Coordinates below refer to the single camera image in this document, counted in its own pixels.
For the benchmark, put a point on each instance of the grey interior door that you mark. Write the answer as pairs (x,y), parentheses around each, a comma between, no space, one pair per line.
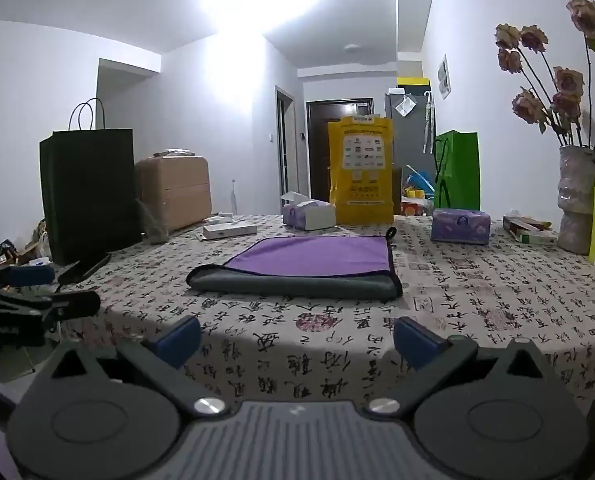
(286,150)

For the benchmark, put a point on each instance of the green paper bag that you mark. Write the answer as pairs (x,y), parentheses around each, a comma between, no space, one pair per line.
(458,170)

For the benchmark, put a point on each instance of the dark wooden door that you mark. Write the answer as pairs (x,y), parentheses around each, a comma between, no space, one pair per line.
(318,150)

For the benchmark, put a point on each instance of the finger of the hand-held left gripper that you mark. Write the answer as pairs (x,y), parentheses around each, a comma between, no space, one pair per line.
(72,305)
(27,275)

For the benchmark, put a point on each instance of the pile of colourful toys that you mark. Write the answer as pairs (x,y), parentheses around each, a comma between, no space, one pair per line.
(418,187)

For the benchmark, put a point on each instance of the purple and grey towel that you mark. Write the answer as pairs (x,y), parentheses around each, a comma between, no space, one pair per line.
(312,260)

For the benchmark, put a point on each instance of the paper on refrigerator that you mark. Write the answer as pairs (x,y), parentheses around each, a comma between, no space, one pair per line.
(406,105)

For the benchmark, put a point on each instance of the black paper bag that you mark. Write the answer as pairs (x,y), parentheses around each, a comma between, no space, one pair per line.
(90,195)

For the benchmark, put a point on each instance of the grey refrigerator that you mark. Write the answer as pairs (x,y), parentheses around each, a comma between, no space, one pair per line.
(407,145)

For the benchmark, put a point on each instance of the floor clutter pile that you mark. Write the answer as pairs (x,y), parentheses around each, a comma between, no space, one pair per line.
(15,250)

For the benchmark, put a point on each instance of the white electric toothbrush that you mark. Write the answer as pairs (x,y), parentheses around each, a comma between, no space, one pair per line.
(235,197)

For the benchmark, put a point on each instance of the flat packet on suitcase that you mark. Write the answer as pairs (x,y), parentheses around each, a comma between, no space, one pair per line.
(174,152)

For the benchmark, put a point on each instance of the white tissue box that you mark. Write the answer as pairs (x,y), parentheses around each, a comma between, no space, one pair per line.
(317,216)

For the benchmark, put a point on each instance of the tan suitcase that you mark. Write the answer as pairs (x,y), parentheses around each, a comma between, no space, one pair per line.
(180,190)

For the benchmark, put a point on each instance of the silver textured vase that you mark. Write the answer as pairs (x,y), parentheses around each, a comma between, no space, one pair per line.
(577,200)

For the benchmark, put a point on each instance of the clear plastic container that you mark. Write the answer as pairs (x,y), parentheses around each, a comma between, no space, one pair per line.
(153,222)

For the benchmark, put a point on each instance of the green and white box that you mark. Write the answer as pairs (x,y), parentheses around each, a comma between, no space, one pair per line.
(537,238)

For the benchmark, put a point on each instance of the small purple tissue pack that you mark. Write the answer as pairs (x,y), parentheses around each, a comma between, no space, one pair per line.
(290,215)

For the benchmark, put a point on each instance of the dried rose bouquet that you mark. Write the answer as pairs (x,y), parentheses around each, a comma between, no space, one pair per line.
(565,85)

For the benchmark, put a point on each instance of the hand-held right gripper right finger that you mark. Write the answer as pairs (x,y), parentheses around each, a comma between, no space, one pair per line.
(414,342)

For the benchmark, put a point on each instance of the hanging umbrella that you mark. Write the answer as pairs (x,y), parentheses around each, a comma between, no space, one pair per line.
(430,120)

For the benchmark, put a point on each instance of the flat white box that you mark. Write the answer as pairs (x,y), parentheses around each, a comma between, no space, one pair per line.
(229,230)

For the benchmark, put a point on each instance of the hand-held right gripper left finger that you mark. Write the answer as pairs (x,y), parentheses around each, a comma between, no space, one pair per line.
(179,341)

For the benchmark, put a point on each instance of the yellow box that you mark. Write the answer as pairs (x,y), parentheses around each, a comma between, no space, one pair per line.
(412,84)

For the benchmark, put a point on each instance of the yellow paper bag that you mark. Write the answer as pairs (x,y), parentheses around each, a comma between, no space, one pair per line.
(361,170)

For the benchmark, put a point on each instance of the wall poster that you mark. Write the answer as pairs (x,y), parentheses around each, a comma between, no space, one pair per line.
(444,76)

